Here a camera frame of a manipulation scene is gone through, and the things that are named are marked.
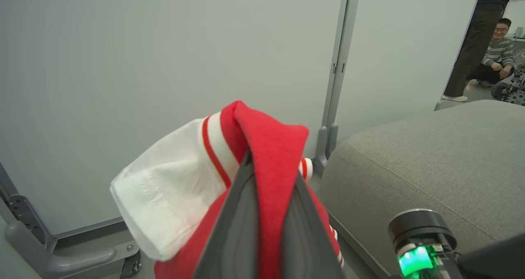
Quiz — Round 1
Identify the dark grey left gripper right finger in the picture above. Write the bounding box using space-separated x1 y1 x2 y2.
282 173 345 279

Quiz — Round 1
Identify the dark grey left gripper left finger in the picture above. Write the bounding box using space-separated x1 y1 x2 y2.
193 150 263 279

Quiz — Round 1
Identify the red and white garment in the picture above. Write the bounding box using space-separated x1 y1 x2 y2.
110 101 345 279

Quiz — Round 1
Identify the black caster wheel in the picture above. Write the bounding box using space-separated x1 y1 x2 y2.
120 249 142 279

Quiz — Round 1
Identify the grey fabric sofa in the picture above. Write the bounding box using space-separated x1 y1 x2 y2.
319 100 525 279

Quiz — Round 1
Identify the grey curved partition foot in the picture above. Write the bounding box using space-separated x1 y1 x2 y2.
6 220 142 279

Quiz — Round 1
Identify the standing person in dark clothes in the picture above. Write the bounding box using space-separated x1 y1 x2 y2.
442 0 521 103

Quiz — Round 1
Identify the seated person in striped sweater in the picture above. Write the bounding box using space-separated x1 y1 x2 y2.
467 18 516 88

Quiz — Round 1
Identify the grey partition base rail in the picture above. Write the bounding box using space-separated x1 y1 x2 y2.
52 217 128 241

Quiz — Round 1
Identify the grey partition corner post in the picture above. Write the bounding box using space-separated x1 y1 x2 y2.
314 0 362 174

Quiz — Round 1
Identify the grey partition hinged post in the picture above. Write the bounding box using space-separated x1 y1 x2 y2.
0 162 56 253

